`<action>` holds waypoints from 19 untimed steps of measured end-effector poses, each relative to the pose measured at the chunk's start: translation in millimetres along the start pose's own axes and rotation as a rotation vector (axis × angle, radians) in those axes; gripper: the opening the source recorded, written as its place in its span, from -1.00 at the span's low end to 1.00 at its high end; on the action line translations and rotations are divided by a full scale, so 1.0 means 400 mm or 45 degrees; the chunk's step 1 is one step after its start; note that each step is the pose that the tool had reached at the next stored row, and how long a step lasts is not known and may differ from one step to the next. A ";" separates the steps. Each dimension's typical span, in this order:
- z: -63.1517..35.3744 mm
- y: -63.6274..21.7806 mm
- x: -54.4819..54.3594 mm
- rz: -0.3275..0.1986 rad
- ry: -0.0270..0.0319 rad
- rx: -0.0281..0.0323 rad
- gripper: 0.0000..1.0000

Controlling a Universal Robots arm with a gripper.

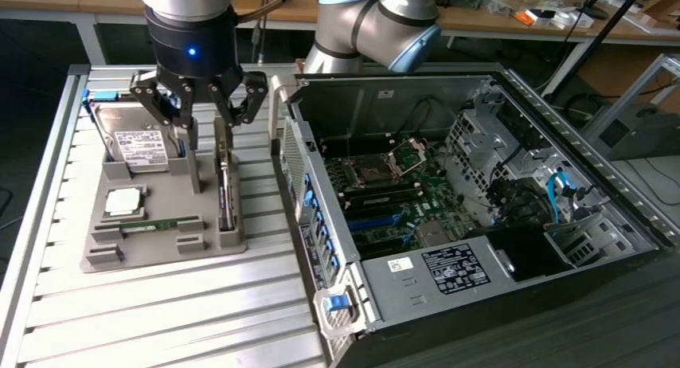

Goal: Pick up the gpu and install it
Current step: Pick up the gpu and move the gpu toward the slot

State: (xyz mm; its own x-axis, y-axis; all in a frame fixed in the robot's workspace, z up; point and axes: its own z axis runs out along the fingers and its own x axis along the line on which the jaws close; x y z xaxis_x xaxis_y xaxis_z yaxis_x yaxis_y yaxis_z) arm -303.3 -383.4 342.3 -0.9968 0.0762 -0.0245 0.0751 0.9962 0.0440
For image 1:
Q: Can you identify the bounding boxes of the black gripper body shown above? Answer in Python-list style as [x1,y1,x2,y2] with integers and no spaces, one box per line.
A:
[145,7,245,80]

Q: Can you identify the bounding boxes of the graphics card with metal bracket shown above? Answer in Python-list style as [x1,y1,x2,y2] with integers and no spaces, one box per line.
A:
[214,116,239,232]

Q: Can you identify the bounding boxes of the hard disk with blue carrier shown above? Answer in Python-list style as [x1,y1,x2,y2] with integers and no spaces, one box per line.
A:
[82,88,182,174]

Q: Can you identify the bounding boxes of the open PC case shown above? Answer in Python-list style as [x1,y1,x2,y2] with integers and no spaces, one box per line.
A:
[269,63,680,368]

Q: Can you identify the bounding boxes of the wooden desk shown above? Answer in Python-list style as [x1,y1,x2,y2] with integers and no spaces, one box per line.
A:
[441,0,680,98]
[0,0,321,66]

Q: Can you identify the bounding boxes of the silver CPU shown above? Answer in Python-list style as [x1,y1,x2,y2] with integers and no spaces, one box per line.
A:
[105,188,145,217]

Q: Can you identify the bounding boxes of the green RAM stick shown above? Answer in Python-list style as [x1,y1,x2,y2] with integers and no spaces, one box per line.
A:
[109,218,197,232]

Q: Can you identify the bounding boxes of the CPU socket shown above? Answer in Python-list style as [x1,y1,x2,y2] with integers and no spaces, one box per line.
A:
[345,155,398,188]

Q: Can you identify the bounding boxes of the grey parts rack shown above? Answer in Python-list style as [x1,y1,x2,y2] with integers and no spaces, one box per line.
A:
[79,119,250,274]

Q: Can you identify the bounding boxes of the black RAM stick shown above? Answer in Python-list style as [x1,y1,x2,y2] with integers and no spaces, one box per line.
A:
[343,193,425,210]

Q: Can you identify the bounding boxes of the metal socket cover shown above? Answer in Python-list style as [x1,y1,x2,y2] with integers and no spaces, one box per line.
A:
[386,138,431,174]

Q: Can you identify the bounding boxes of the green motherboard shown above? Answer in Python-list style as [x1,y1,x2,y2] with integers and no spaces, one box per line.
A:
[322,139,483,261]

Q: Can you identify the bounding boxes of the perforated metal disk bay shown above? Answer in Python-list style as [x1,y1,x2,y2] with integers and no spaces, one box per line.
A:
[445,104,533,194]

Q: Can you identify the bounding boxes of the grey chipset heatsink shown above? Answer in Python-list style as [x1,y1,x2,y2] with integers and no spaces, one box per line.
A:
[417,220,458,245]

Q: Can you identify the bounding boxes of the metal slat table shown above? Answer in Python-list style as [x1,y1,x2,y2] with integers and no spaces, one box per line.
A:
[0,62,506,368]

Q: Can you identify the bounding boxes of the grey power supply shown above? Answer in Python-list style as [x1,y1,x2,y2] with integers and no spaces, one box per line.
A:
[359,235,518,319]

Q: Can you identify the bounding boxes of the orange white box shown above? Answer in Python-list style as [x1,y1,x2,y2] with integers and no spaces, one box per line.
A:
[513,8,558,26]

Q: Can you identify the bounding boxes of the black pole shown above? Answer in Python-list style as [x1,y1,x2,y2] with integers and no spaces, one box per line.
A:
[541,0,651,100]

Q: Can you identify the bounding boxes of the black monitor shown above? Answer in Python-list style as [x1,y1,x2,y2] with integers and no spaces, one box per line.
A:
[571,0,647,21]

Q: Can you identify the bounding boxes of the grey disk bay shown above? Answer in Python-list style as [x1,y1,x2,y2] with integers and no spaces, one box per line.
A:
[545,213,661,272]

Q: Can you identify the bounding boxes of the grey computer tower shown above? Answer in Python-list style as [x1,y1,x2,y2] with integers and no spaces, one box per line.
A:
[582,103,680,162]

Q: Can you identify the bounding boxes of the black wire bundle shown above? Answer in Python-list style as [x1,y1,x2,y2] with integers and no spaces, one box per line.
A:
[489,155,558,228]

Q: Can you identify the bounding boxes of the blue wire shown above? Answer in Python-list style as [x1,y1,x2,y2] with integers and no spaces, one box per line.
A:
[547,170,579,225]

